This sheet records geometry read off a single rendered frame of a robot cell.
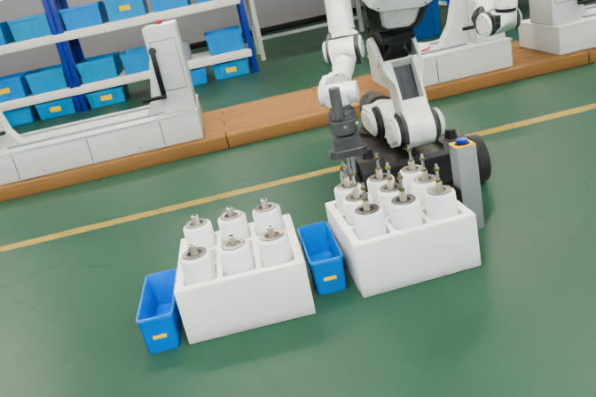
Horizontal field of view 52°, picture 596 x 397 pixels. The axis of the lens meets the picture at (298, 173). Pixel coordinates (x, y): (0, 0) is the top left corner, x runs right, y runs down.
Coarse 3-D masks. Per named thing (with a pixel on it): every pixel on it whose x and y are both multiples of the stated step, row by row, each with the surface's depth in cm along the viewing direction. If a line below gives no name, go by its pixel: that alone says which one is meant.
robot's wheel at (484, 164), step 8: (472, 136) 250; (480, 136) 249; (480, 144) 246; (480, 152) 244; (488, 152) 245; (480, 160) 244; (488, 160) 244; (480, 168) 245; (488, 168) 246; (480, 176) 248; (488, 176) 249
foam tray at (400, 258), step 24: (336, 216) 206; (456, 216) 188; (336, 240) 214; (360, 240) 186; (384, 240) 184; (408, 240) 186; (432, 240) 187; (456, 240) 189; (360, 264) 185; (384, 264) 187; (408, 264) 188; (432, 264) 190; (456, 264) 191; (480, 264) 193; (360, 288) 190; (384, 288) 189
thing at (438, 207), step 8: (432, 200) 189; (440, 200) 188; (448, 200) 188; (456, 200) 191; (432, 208) 190; (440, 208) 189; (448, 208) 188; (456, 208) 191; (432, 216) 191; (440, 216) 189; (448, 216) 189
